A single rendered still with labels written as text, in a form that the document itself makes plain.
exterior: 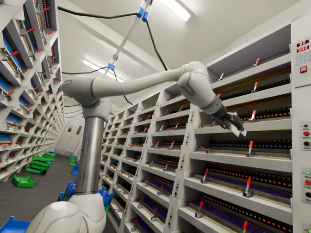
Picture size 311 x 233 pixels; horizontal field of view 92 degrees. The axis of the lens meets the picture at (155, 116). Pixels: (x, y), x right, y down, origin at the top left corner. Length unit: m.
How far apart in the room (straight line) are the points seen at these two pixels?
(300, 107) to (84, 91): 0.97
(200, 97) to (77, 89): 0.55
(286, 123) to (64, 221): 0.96
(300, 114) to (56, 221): 1.01
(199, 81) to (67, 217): 0.66
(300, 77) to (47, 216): 1.15
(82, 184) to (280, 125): 0.96
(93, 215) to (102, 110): 0.49
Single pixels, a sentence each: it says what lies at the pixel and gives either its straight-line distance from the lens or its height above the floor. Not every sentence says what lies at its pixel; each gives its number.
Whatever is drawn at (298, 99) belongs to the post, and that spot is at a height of 1.22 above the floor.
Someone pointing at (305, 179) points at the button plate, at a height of 0.87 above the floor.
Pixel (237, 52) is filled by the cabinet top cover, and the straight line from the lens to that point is 1.39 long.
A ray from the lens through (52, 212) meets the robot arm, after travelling 0.65.
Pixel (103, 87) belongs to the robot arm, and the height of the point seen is 1.02.
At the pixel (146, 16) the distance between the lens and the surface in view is 2.01.
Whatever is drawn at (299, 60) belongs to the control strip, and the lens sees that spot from 1.06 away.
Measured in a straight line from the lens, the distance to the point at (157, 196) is 1.41.
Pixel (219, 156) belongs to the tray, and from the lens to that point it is 1.02.
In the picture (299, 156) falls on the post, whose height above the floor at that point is 0.95.
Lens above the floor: 0.76
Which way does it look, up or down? 18 degrees up
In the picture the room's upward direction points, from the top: 17 degrees clockwise
